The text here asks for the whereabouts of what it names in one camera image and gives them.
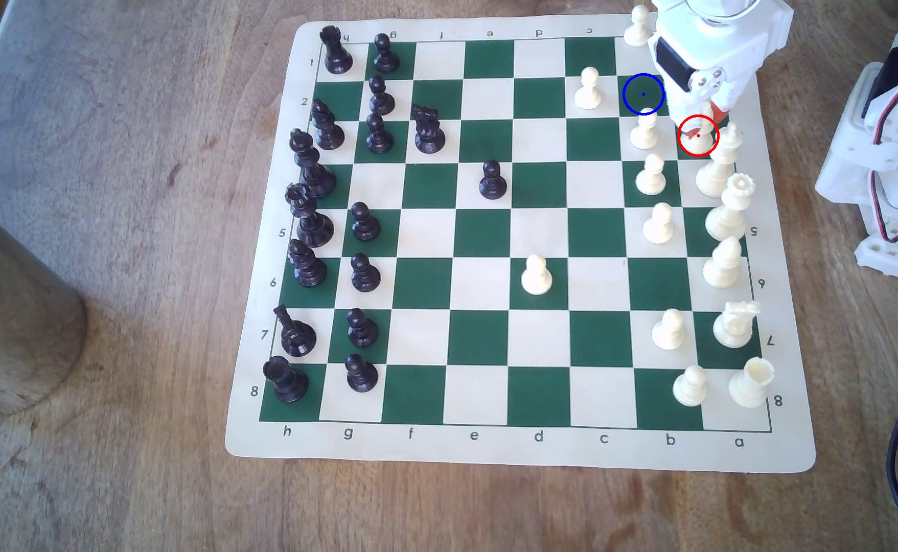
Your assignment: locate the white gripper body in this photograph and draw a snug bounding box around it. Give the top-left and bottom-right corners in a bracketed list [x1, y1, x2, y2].
[647, 0, 795, 104]

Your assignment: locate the white bishop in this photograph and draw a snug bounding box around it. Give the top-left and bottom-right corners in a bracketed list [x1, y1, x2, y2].
[682, 123, 720, 154]
[702, 236, 743, 289]

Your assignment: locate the green and white chess mat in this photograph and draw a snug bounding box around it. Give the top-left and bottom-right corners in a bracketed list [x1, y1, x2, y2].
[224, 11, 818, 474]

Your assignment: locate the white pawn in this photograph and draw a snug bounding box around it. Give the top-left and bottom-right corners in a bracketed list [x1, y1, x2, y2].
[651, 308, 686, 351]
[673, 365, 709, 407]
[641, 202, 675, 245]
[629, 107, 660, 150]
[573, 66, 604, 110]
[622, 5, 652, 48]
[635, 153, 667, 196]
[521, 254, 554, 296]

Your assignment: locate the white king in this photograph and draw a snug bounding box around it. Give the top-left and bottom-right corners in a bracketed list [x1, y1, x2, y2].
[696, 123, 744, 198]

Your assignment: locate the white queen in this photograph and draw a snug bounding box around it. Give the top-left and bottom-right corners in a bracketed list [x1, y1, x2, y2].
[705, 172, 756, 242]

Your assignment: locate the black pawn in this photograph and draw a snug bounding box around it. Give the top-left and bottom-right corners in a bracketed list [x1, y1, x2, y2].
[346, 307, 379, 348]
[350, 252, 381, 293]
[350, 201, 381, 242]
[367, 75, 396, 117]
[365, 112, 395, 154]
[372, 33, 401, 75]
[478, 160, 508, 201]
[344, 353, 379, 394]

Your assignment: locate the white knight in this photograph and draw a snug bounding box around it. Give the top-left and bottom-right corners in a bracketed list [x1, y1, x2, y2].
[712, 300, 762, 350]

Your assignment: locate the black knight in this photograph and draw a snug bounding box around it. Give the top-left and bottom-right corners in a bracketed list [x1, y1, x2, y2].
[410, 104, 447, 154]
[273, 304, 318, 358]

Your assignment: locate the white rook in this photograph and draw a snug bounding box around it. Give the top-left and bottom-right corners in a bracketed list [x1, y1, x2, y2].
[728, 356, 775, 409]

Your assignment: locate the black rook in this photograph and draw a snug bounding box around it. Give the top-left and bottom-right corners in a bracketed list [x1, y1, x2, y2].
[318, 25, 354, 75]
[262, 356, 310, 404]

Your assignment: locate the black bishop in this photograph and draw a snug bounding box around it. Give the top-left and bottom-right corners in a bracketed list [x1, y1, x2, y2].
[287, 238, 329, 288]
[309, 98, 346, 151]

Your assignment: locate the black king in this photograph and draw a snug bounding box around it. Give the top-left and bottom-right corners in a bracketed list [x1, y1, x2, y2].
[288, 128, 337, 199]

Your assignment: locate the black queen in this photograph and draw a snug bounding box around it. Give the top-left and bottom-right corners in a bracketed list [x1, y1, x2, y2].
[285, 182, 335, 248]

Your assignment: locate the wooden cylinder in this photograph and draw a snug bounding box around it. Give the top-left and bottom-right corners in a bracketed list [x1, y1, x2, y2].
[0, 188, 88, 419]

